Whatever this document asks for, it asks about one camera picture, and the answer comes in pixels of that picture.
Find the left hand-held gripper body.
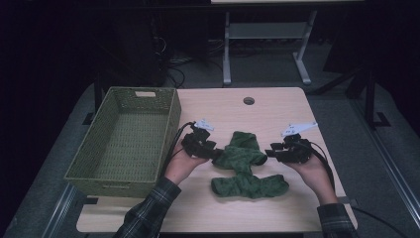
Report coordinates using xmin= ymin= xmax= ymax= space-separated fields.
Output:
xmin=180 ymin=118 xmax=218 ymax=159

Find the black metal post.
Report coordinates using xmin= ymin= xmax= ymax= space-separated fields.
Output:
xmin=93 ymin=72 xmax=104 ymax=114

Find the grey metal stand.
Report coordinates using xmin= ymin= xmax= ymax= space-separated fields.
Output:
xmin=222 ymin=9 xmax=318 ymax=87

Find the person's left hand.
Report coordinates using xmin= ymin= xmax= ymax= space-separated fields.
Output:
xmin=163 ymin=142 xmax=209 ymax=185

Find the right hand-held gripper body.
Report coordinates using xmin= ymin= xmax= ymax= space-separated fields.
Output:
xmin=278 ymin=121 xmax=319 ymax=164

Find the green sock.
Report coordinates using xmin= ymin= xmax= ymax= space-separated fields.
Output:
xmin=210 ymin=171 xmax=290 ymax=200
xmin=212 ymin=130 xmax=268 ymax=177

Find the bundle of black cables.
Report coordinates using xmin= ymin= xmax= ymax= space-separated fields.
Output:
xmin=153 ymin=34 xmax=226 ymax=89

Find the black metal stand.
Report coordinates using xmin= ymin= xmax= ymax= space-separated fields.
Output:
xmin=363 ymin=68 xmax=392 ymax=131

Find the grey tape strip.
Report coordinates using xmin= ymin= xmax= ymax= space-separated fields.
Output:
xmin=337 ymin=195 xmax=359 ymax=206

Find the person's right hand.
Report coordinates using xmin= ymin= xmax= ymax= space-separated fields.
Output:
xmin=284 ymin=154 xmax=339 ymax=205

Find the green woven basket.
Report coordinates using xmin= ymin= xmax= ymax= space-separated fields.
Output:
xmin=63 ymin=86 xmax=182 ymax=199

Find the right hand-held gripper cable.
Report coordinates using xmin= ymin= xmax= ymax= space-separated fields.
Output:
xmin=308 ymin=141 xmax=337 ymax=193

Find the thin black cable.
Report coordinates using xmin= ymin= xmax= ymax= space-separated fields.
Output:
xmin=350 ymin=205 xmax=412 ymax=238

